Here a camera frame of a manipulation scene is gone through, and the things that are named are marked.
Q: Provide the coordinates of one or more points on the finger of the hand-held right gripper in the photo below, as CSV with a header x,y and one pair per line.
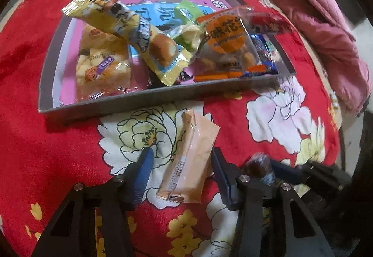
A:
x,y
320,171
287,171

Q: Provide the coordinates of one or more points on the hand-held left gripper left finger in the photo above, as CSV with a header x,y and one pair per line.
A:
x,y
144,175

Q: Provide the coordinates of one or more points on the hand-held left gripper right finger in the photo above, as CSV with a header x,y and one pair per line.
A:
x,y
223,178

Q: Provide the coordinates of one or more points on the small brown candy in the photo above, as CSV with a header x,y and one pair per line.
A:
x,y
258,166

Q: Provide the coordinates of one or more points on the peach pastry packet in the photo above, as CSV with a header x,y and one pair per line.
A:
x,y
189,163

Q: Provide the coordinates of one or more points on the grey cardboard box tray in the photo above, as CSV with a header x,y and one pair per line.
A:
x,y
116,105

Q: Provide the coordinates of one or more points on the dark chocolate bar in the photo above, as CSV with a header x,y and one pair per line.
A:
x,y
151,79

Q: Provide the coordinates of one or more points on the puffed rice cake packet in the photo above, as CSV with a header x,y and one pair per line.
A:
x,y
99,70

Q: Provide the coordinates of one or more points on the blue cookie packet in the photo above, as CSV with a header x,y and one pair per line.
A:
x,y
268,56

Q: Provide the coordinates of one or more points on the orange peanut packet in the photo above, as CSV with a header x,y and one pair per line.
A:
x,y
227,38

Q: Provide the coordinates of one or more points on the yellow cake packet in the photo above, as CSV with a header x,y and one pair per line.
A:
x,y
140,32

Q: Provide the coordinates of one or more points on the green milk snack packet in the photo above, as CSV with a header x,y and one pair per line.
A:
x,y
186,12

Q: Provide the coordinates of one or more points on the red floral blanket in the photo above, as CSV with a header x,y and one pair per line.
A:
x,y
29,99

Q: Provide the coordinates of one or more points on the pink quilt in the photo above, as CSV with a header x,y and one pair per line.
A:
x,y
306,6

